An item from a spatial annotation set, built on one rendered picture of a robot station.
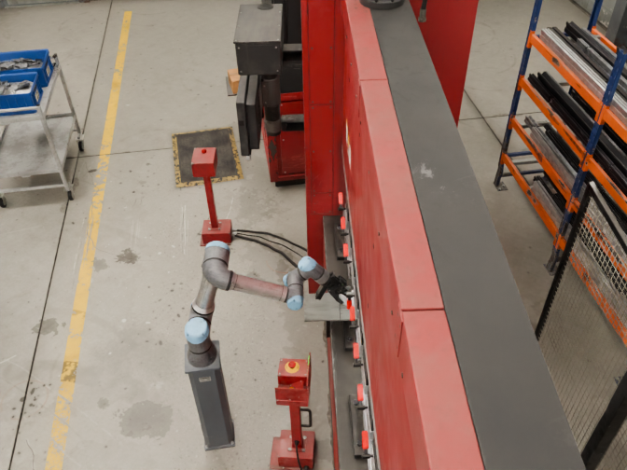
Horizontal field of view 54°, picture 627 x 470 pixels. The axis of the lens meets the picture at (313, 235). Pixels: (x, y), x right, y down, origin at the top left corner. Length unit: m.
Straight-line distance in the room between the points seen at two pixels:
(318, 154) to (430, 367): 2.38
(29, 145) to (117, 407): 2.76
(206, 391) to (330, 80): 1.75
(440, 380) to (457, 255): 0.37
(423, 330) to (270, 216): 3.90
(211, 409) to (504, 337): 2.37
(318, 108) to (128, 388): 2.14
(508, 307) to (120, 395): 3.13
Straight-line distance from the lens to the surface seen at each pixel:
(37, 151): 5.91
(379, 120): 2.01
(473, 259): 1.55
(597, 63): 4.62
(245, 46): 3.40
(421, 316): 1.40
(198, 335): 3.08
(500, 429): 1.27
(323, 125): 3.45
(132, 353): 4.39
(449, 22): 3.27
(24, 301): 5.00
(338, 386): 3.00
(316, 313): 3.10
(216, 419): 3.62
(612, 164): 4.25
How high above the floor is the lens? 3.35
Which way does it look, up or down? 42 degrees down
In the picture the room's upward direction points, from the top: 1 degrees counter-clockwise
